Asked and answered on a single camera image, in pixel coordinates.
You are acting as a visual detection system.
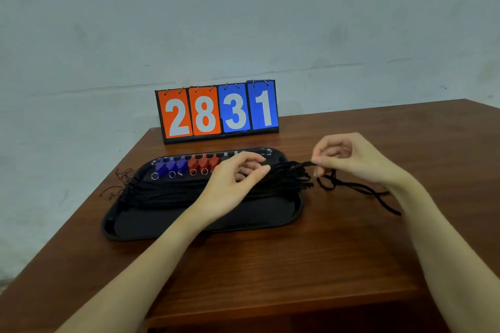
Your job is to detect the bundle of black cords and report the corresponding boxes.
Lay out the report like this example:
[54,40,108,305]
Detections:
[99,161,315,211]

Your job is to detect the person's right hand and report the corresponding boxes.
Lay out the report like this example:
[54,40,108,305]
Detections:
[311,132,411,193]

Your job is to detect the black flip scoreboard stand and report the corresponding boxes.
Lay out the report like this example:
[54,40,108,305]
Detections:
[155,80,280,145]

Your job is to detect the single black cord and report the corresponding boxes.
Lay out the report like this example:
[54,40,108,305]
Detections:
[260,161,402,216]

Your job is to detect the person's left forearm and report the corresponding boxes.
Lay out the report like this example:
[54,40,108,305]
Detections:
[55,207,208,333]

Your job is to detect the person's left hand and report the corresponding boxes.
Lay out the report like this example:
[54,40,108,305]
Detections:
[184,151,271,228]

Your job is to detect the blue flip card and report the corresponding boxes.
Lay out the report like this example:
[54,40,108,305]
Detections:
[218,83,251,133]
[247,80,279,130]

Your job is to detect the black plastic tray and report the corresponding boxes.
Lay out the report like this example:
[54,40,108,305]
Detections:
[102,147,304,242]

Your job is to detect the orange flip card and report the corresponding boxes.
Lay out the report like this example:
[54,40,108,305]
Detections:
[158,88,193,139]
[189,86,222,136]

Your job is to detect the person's right forearm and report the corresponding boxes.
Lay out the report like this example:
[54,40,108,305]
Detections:
[390,177,500,333]

